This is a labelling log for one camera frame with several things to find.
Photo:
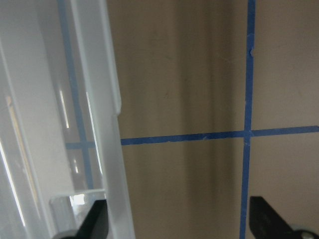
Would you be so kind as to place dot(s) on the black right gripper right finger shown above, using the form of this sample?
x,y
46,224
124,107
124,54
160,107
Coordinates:
x,y
265,222

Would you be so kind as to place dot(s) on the clear plastic box lid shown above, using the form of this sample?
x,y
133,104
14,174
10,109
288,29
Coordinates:
x,y
60,147

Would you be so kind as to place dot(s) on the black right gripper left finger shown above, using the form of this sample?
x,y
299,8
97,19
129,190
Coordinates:
x,y
96,223

